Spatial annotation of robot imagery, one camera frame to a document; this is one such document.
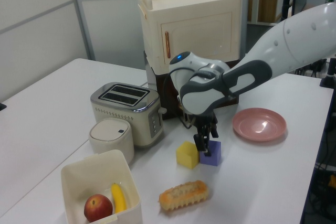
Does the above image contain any small cream lidded bin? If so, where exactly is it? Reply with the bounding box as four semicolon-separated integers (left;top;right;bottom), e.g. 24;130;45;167
88;118;135;165

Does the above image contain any metal toast rack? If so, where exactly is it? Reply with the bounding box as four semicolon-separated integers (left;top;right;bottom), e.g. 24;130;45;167
179;113;197;130

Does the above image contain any cream and silver toaster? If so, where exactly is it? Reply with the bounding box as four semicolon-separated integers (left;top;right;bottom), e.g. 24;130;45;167
90;82;167;150

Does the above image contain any cream toy cabinet with handles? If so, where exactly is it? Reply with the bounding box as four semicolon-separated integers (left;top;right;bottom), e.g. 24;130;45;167
137;0;243;74

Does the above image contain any red apple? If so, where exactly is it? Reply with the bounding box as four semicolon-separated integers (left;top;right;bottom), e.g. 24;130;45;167
83;194;114;223

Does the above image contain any yellow banana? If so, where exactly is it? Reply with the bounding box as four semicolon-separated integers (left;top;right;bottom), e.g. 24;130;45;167
110;182;128;214

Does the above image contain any black desk clamp mount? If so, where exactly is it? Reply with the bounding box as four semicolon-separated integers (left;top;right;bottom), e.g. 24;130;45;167
319;58;336;89

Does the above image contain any pink plate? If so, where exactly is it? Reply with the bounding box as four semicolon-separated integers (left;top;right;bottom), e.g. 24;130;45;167
232;107;288;143

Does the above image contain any dark brown drawer box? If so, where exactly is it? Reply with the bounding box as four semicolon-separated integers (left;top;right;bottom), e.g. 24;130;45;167
143;50;241;120

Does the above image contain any golden bread loaf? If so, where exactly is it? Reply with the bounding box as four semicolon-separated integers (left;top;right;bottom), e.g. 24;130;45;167
158;179;209;212

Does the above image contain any black monitor stand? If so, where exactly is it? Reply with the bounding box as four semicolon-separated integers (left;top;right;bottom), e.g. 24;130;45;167
282;0;294;22

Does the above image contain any cream plastic open container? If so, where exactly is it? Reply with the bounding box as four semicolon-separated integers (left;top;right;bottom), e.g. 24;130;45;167
60;149;143;224

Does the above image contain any black power strip with cables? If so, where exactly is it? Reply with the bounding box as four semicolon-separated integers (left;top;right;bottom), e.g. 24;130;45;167
295;60;329;77

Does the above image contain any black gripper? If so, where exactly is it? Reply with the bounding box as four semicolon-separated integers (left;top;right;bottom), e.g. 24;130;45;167
193;112;219;157

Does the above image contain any purple cube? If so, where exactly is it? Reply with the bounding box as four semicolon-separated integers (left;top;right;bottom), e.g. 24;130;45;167
199;140;222;167

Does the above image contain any yellow cube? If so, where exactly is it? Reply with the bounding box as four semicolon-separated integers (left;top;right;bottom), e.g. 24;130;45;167
175;141;201;170

